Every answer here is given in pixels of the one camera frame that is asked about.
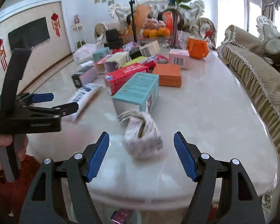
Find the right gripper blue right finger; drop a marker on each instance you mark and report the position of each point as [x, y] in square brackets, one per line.
[239, 202]

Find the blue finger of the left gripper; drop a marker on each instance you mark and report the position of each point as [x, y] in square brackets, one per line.
[29, 98]
[31, 112]

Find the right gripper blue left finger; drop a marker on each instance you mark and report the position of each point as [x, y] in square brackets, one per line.
[44, 202]

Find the white wet wipes pack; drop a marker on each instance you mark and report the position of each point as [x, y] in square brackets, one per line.
[82, 98]

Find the black small box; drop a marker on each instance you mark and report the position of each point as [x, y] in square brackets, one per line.
[84, 76]

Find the small teal box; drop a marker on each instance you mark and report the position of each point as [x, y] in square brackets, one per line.
[100, 53]

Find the red long cardboard box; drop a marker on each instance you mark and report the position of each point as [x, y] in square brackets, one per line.
[116, 79]

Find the magenta cardboard box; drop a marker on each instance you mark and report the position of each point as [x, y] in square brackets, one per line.
[121, 216]

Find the cream barcode box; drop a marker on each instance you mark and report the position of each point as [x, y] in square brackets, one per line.
[116, 61]

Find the teal cardboard box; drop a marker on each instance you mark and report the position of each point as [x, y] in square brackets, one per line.
[138, 94]

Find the yellow green box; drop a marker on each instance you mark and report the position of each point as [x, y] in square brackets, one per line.
[140, 60]

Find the printed paper bag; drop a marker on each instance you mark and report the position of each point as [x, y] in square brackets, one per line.
[142, 138]

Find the beige carton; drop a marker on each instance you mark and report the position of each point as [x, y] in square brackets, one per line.
[150, 49]

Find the orange box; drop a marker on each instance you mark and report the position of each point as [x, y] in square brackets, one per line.
[169, 75]

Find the pink barcode box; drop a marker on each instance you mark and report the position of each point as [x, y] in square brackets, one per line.
[180, 58]

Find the red biscuit wrapper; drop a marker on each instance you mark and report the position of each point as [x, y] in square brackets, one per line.
[152, 61]

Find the red sweater sleeve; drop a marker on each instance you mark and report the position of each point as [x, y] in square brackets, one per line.
[12, 195]

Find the white tissue pack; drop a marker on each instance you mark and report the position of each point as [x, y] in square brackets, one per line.
[84, 53]

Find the red chinese knot decoration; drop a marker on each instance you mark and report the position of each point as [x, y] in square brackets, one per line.
[55, 23]

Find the black phone stand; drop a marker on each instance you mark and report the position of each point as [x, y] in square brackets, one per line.
[131, 3]

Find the oranges in fruit tray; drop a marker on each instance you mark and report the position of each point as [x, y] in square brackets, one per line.
[154, 33]

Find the beige fringed sofa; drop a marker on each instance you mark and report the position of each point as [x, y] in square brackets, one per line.
[256, 62]

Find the orange ceramic mug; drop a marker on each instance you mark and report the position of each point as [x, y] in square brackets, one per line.
[197, 48]

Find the purple glass flower vase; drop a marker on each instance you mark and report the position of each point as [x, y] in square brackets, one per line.
[176, 4]

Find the wall mounted black television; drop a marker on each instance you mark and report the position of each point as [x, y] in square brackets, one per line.
[29, 35]

